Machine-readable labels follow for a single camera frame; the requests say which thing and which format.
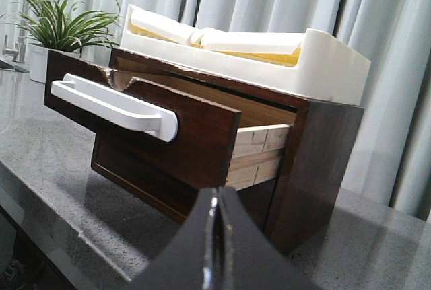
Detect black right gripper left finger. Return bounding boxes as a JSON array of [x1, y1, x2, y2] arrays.
[[126, 188, 220, 289]]

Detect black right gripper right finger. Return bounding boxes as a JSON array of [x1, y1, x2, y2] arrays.
[[216, 187, 320, 289]]

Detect dark wooden drawer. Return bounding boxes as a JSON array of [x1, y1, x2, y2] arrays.
[[44, 50, 295, 189], [91, 134, 198, 222]]

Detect dark wooden drawer cabinet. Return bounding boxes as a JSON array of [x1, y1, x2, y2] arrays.
[[90, 48, 365, 255]]

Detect white plastic tray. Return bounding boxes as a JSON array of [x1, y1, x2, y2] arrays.
[[120, 5, 370, 105]]

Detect white plant pot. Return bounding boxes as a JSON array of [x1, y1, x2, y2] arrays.
[[26, 42, 81, 84]]

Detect green spider plant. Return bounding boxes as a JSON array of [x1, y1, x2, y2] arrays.
[[1, 0, 119, 52]]

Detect chrome kitchen faucet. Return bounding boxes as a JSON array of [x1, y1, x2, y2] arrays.
[[1, 0, 29, 65]]

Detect white drawer handle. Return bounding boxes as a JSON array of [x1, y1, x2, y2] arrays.
[[51, 73, 178, 142]]

